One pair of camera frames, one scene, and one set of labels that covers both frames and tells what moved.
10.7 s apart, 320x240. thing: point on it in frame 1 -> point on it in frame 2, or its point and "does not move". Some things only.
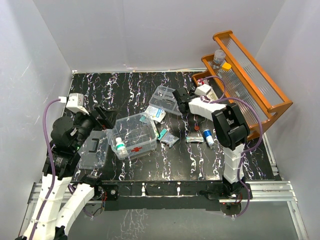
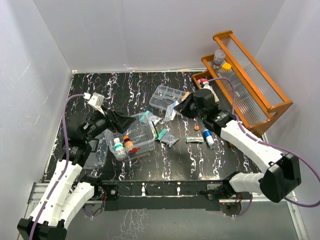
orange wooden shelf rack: (240, 79) does not move
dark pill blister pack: (169, 138) does not move
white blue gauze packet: (156, 114) -> (171, 112)
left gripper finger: (107, 124) -> (121, 128)
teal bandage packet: (162, 133) does not move
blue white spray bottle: (208, 136) does not move
